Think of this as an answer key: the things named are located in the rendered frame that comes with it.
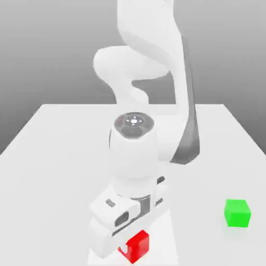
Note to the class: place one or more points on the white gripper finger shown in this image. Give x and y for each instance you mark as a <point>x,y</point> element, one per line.
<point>124,247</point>

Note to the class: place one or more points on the small red cube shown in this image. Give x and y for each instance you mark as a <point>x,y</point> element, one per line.
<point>138,246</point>

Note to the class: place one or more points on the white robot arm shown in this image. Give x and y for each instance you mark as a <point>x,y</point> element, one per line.
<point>133,153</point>

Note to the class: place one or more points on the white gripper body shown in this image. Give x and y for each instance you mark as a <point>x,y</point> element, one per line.
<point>105,243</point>

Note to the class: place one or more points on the small green cube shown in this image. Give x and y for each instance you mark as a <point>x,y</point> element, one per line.
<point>237,214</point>

